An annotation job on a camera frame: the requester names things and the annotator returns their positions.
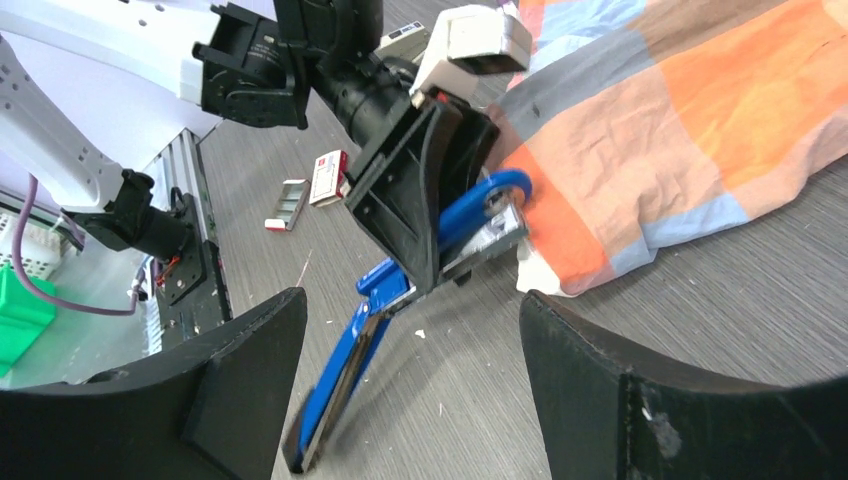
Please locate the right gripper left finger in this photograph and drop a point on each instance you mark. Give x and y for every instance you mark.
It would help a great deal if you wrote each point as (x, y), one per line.
(213, 407)

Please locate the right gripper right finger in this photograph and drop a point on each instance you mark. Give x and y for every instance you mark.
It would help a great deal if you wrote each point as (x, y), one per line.
(610, 408)

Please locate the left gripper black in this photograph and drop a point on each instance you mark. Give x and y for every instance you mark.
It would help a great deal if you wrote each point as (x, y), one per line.
(414, 162)

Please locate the blue stapler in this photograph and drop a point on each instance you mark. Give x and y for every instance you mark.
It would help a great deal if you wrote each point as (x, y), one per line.
(481, 225)

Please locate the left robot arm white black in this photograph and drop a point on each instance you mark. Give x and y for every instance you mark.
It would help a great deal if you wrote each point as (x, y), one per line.
(231, 62)

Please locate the staple box tray with staples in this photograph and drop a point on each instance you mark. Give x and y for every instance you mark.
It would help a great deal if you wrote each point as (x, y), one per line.
(288, 205)

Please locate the red white staple box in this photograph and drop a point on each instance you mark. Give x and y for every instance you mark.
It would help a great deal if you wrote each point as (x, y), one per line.
(328, 178)

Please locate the orange checkered cloth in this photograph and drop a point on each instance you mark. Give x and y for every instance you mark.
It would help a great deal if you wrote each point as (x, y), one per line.
(648, 124)

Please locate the green plastic object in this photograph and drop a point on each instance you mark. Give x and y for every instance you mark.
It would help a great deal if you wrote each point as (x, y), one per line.
(24, 317)

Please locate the white plastic basket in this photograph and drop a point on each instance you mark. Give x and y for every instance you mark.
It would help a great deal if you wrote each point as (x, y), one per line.
(41, 249)

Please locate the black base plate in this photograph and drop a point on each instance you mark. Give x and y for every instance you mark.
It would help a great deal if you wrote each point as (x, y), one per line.
(191, 293)

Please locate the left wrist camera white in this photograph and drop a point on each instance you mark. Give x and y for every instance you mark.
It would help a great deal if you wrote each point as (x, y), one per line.
(465, 43)

